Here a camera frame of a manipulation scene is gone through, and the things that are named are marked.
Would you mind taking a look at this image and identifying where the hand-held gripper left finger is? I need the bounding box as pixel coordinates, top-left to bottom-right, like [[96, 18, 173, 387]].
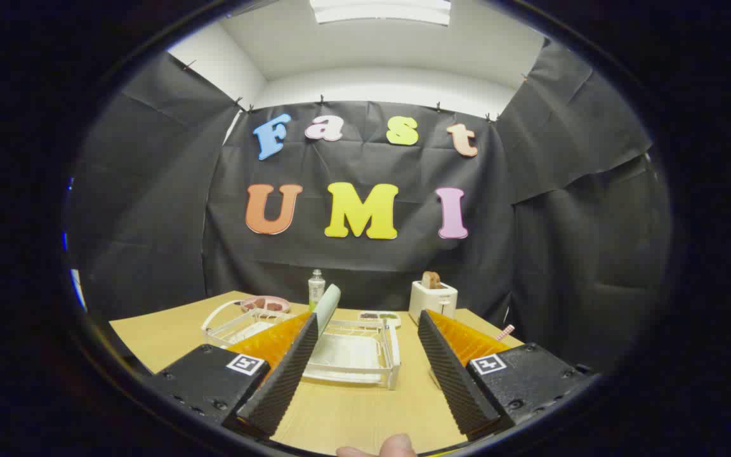
[[140, 311, 320, 440]]

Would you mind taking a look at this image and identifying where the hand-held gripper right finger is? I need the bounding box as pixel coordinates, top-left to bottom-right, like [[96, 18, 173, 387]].
[[418, 309, 598, 442]]

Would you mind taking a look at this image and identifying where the white wire dish rack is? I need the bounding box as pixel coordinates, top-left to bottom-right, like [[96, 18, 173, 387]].
[[201, 300, 402, 390]]

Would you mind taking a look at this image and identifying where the pale green plate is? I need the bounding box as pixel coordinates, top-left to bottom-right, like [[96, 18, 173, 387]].
[[316, 284, 341, 337]]

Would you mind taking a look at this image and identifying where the pink plate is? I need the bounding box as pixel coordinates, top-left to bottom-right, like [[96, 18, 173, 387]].
[[240, 296, 291, 314]]

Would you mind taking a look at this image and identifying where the white divided sauce dish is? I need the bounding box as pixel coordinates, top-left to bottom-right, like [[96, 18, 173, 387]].
[[358, 310, 402, 329]]

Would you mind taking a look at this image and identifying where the cream toaster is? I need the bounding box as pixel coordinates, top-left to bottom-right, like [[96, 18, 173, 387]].
[[409, 281, 459, 326]]

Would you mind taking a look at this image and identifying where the clear plastic bottle green drink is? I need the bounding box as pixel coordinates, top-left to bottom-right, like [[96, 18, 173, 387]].
[[308, 269, 326, 312]]

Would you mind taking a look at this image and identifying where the black backdrop cloth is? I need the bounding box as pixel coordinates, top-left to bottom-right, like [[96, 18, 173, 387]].
[[67, 38, 674, 375]]

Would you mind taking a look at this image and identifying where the ceiling light panel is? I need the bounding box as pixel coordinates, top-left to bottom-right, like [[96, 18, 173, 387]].
[[310, 0, 452, 26]]

